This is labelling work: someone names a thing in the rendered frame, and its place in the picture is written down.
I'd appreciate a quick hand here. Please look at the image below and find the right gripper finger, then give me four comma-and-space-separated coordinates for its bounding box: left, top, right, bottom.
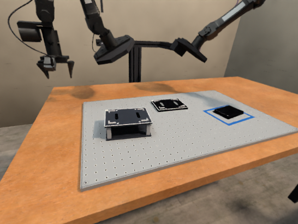
36, 63, 49, 79
68, 62, 75, 78

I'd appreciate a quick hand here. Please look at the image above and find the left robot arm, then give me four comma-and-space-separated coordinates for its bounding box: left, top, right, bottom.
182, 0, 266, 50

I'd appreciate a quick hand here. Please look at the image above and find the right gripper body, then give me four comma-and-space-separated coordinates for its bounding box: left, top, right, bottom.
38, 42, 74, 65

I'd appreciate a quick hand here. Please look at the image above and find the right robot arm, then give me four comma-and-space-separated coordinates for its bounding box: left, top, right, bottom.
17, 0, 130, 72

